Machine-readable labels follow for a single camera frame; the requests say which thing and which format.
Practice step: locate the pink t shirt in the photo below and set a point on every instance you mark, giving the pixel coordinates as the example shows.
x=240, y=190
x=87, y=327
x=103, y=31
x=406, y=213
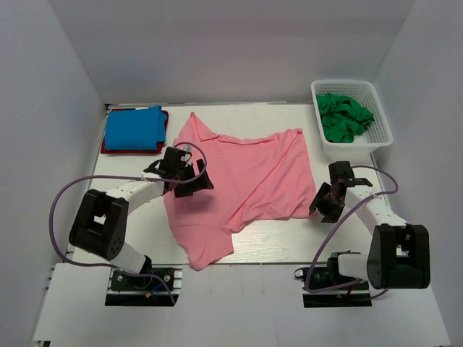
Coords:
x=254, y=179

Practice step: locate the white plastic basket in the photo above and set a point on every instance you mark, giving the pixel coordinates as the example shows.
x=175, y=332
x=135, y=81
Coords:
x=377, y=136

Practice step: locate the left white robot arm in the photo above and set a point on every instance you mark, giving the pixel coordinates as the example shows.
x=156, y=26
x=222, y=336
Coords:
x=101, y=221

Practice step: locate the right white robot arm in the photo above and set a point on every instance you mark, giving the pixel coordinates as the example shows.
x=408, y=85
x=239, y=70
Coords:
x=399, y=253

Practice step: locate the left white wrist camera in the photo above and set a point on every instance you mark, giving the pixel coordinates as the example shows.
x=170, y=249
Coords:
x=186, y=153

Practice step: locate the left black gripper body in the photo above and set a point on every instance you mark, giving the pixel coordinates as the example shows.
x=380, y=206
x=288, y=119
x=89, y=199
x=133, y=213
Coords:
x=182, y=188

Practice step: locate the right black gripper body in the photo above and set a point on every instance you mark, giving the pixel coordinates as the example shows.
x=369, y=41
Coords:
x=332, y=207

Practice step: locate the green t shirt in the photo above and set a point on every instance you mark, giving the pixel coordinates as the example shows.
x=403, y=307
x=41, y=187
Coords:
x=343, y=118

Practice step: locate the folded blue t shirt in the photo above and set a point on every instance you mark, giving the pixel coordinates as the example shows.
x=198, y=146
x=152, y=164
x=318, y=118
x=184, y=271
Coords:
x=134, y=126

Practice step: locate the folded red t shirt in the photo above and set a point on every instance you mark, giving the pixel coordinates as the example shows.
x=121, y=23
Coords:
x=164, y=121

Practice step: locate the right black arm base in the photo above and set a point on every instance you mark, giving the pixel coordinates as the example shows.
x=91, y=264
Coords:
x=332, y=291

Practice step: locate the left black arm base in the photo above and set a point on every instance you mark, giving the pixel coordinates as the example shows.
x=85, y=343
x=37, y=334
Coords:
x=128, y=291

